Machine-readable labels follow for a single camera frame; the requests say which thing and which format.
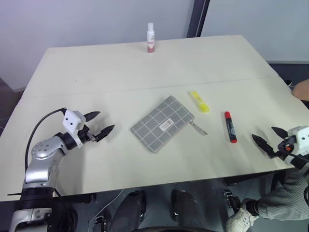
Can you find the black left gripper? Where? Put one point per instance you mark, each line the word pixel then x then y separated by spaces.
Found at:
pixel 85 135

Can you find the black metal floor bracket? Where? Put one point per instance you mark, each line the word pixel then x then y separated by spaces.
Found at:
pixel 99 223
pixel 231 197

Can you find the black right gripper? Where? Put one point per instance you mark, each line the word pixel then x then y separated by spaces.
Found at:
pixel 286 148

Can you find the yellow highlighter pen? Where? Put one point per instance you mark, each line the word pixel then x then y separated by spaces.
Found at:
pixel 200 102

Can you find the white sneaker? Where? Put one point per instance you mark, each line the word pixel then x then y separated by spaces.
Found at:
pixel 241 218

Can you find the person's bare skin limb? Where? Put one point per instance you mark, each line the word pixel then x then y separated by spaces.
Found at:
pixel 301 90

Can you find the grey knitted trouser leg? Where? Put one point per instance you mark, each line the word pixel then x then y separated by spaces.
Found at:
pixel 285 200

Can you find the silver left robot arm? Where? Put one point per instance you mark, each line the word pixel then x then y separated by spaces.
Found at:
pixel 39 166

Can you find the dark rounded shape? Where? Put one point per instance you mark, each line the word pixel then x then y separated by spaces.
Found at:
pixel 186 210
pixel 130 211

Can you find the grey checked zipper pouch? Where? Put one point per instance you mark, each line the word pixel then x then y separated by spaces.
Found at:
pixel 161 124

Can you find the white spray bottle pink label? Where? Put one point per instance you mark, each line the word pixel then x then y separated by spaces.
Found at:
pixel 150 38

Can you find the red and black marker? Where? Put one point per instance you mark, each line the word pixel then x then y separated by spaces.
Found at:
pixel 230 126

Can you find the dark vertical door frame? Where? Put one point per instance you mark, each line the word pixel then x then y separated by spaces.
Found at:
pixel 198 18

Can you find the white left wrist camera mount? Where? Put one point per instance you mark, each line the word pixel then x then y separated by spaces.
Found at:
pixel 72 122

